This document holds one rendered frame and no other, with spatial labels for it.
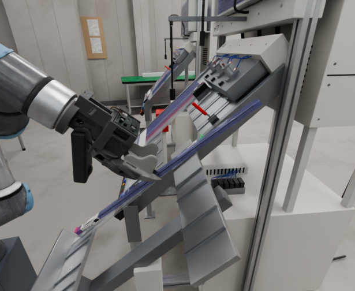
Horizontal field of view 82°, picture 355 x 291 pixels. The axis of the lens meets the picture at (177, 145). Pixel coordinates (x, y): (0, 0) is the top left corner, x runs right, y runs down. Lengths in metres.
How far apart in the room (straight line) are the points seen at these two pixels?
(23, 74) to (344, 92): 0.83
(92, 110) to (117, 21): 4.99
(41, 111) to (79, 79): 4.46
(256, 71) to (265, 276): 0.98
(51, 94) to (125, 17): 5.01
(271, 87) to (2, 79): 0.63
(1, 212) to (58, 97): 0.67
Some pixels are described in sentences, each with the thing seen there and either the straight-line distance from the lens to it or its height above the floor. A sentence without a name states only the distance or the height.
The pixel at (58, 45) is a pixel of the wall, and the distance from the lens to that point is 4.85.
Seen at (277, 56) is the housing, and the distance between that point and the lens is 0.72.
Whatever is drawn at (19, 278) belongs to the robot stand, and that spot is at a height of 0.42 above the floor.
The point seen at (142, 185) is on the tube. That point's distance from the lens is 0.45.
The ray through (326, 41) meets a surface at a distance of 0.80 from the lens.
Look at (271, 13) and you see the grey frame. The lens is 0.76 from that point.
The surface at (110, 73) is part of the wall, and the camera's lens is 5.33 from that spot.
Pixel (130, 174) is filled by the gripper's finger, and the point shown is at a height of 1.03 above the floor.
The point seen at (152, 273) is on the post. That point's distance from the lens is 0.53.
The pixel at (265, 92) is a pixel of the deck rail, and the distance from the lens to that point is 0.69.
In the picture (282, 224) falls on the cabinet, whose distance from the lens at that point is 1.03.
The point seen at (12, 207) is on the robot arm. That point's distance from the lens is 0.98.
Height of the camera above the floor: 1.24
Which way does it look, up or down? 25 degrees down
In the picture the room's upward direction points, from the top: 1 degrees counter-clockwise
